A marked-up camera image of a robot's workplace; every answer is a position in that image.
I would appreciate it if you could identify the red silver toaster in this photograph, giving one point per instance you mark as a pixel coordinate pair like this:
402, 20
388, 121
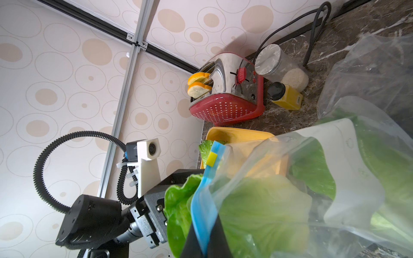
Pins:
237, 91

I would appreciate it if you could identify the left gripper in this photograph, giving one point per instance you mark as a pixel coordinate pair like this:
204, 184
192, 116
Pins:
146, 216

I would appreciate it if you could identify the left diagonal aluminium rail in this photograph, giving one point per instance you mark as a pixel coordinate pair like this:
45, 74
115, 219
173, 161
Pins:
138, 45

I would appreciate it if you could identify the yellow bread slice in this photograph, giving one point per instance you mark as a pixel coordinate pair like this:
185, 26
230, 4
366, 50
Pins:
199, 77

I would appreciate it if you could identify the white bread slice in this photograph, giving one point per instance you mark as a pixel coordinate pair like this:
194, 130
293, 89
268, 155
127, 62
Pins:
197, 89

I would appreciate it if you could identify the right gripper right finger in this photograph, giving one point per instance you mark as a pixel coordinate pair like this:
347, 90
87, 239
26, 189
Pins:
218, 246

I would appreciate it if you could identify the chinese cabbage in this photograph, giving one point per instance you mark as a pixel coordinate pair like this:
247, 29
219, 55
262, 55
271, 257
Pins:
205, 149
260, 217
366, 172

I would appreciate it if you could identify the clear zipper bag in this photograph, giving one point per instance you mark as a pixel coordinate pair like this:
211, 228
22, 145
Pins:
374, 80

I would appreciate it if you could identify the yellow spice bottle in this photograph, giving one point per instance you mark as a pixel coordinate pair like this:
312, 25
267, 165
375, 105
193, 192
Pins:
285, 96

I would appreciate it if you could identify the clear glass jar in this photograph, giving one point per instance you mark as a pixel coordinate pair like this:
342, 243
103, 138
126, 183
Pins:
276, 66

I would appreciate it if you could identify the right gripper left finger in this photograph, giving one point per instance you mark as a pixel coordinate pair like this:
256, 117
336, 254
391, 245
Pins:
192, 247

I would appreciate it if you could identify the yellow tray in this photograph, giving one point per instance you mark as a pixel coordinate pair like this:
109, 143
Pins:
232, 135

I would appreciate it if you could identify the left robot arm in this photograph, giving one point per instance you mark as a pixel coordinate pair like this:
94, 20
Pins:
102, 228

